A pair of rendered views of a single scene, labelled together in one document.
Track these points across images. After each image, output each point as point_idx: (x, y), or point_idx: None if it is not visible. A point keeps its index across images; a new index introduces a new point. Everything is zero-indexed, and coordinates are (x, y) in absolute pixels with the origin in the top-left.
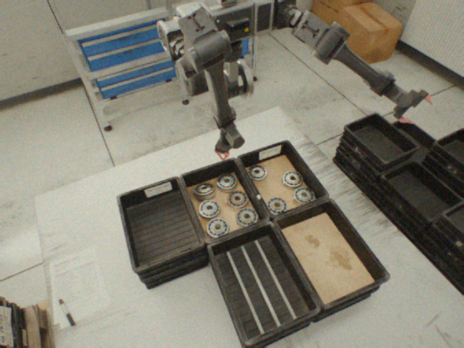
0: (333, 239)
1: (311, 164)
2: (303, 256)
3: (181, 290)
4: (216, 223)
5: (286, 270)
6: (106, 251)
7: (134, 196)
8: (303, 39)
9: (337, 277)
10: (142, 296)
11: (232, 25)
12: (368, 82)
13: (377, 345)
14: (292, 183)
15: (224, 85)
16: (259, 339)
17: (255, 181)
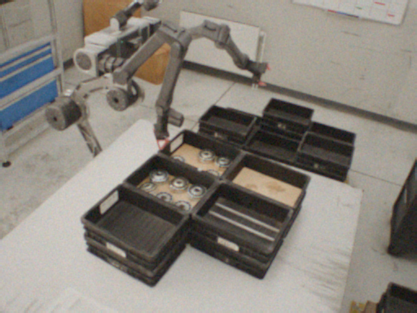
0: (262, 179)
1: None
2: None
3: (179, 274)
4: (178, 204)
5: (250, 210)
6: (85, 284)
7: (93, 215)
8: (208, 36)
9: (282, 198)
10: (151, 295)
11: (134, 42)
12: (239, 60)
13: (324, 229)
14: (208, 157)
15: (180, 70)
16: (274, 243)
17: None
